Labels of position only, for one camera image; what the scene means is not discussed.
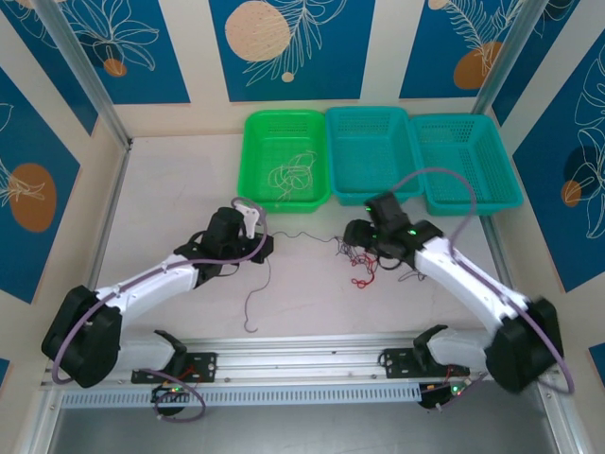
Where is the thin dark purple cable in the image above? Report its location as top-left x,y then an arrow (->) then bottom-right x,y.
242,230 -> 360,335

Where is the thin red cable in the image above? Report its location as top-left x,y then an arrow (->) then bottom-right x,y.
350,253 -> 382,288

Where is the thin cream cable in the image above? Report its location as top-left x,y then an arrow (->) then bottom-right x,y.
268,148 -> 319,208

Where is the teal plastic basket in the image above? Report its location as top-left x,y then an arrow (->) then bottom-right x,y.
408,113 -> 525,218
324,106 -> 425,208

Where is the green plastic basket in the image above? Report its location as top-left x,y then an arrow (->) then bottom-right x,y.
235,109 -> 332,214

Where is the black right controller board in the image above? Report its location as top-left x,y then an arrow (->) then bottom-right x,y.
418,383 -> 467,410

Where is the black controller board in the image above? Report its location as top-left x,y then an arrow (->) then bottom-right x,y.
418,383 -> 467,410
150,383 -> 191,417

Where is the black left controller board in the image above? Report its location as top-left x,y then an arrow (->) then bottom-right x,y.
150,383 -> 191,417

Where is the thick purple right arm cable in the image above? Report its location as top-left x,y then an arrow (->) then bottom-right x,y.
389,167 -> 576,413

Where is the thick purple arm cable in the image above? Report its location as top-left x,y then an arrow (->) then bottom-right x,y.
389,167 -> 576,413
51,196 -> 270,423

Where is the thick purple left arm cable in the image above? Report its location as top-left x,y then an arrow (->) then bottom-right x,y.
51,196 -> 270,423

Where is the aluminium side rail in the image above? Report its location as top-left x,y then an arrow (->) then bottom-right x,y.
78,139 -> 134,332
479,215 -> 528,304

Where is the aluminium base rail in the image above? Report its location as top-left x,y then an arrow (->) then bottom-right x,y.
40,333 -> 563,396

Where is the red power wire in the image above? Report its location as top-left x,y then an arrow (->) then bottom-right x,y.
175,362 -> 205,383
443,358 -> 470,379

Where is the grey slotted cable duct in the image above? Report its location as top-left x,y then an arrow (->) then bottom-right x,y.
60,381 -> 425,409

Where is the aluminium frame post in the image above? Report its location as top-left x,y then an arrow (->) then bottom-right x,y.
474,0 -> 540,114
35,0 -> 134,150

